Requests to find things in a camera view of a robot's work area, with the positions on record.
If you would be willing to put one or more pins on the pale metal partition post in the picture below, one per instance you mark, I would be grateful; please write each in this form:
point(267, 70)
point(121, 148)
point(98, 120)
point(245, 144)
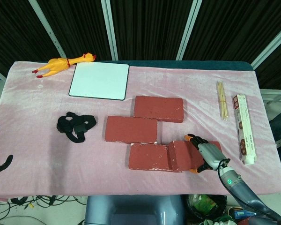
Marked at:
point(110, 30)
point(269, 44)
point(187, 32)
point(49, 30)

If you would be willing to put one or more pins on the pink velvet tablecloth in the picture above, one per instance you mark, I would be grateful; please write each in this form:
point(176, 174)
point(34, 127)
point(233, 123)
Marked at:
point(61, 164)

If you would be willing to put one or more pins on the left robot hand black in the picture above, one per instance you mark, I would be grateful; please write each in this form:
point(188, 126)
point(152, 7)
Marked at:
point(0, 165)

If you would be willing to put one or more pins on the dark teal table cover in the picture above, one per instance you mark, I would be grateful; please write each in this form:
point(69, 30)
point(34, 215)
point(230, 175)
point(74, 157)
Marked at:
point(201, 64)

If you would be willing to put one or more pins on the red brick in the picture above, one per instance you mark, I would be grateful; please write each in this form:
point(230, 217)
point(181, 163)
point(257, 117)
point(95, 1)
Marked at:
point(159, 109)
point(131, 129)
point(147, 157)
point(180, 154)

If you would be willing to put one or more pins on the black bin bag with rubbish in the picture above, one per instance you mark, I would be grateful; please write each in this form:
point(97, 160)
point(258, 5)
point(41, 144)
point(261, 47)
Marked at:
point(206, 206)

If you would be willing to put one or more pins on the blue-grey robot torso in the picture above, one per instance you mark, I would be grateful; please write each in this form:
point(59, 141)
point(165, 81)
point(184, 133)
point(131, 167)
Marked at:
point(133, 211)

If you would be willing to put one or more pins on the white board black edge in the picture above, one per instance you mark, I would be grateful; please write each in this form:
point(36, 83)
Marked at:
point(99, 80)

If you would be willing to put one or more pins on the yellow rubber chicken toy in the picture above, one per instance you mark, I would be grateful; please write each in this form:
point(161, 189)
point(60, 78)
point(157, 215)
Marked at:
point(57, 65)

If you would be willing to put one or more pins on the wooden skewer bundle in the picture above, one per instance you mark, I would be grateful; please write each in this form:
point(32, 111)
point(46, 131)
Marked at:
point(222, 100)

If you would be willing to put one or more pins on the long white printed box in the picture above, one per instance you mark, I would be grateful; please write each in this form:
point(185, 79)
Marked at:
point(244, 131)

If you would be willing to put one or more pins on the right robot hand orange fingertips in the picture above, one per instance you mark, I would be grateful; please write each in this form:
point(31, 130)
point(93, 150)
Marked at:
point(212, 154)

